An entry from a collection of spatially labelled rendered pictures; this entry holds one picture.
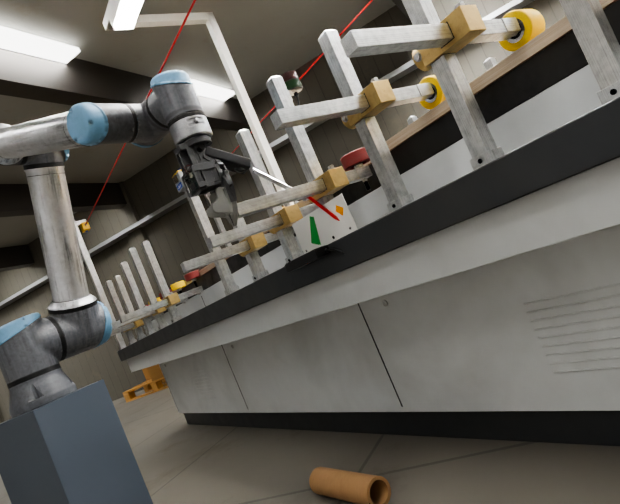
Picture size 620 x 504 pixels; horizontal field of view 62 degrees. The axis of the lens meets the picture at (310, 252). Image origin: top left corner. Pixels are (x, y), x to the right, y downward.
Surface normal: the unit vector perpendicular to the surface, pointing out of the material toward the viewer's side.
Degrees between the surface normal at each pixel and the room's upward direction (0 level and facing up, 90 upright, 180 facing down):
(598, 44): 90
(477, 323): 90
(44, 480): 90
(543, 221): 90
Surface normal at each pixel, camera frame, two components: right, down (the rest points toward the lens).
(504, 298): -0.77, 0.29
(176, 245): -0.41, 0.13
